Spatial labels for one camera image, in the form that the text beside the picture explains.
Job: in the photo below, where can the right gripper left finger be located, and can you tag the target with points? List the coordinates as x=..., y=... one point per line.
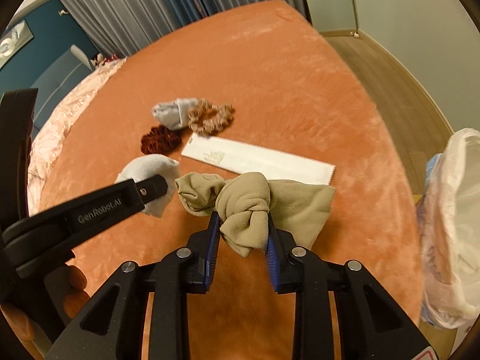
x=111, y=324

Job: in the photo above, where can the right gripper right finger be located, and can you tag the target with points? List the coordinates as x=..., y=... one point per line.
x=371, y=324

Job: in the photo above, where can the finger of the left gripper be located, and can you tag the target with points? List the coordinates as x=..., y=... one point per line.
x=90, y=209

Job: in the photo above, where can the grey sock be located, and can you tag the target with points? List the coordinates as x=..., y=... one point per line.
x=154, y=176
x=174, y=115

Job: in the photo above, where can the dark red velvet scrunchie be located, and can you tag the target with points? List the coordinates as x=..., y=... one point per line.
x=160, y=141

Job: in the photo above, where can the beige knotted cloth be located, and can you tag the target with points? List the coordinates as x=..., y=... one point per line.
x=246, y=204

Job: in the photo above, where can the pink patterned scrunchie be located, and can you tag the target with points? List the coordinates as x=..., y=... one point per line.
x=206, y=119

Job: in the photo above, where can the white paper envelope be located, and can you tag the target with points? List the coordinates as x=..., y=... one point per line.
x=240, y=158

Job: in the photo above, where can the white lined trash bin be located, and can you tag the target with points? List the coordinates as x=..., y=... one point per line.
x=448, y=220

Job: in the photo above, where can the person left hand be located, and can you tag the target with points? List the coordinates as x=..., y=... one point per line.
x=76, y=297

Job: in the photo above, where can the pink quilted bedspread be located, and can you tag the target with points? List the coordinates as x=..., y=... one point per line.
x=47, y=145

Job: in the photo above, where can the blue upholstered headboard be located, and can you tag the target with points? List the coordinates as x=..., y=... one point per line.
x=56, y=82

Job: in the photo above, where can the orange plush bed blanket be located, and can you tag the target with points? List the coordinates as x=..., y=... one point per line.
x=291, y=92

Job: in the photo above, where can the silver wall art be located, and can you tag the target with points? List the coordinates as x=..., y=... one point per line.
x=13, y=40

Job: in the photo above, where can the standing mirror gold frame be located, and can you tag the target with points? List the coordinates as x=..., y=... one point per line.
x=334, y=17

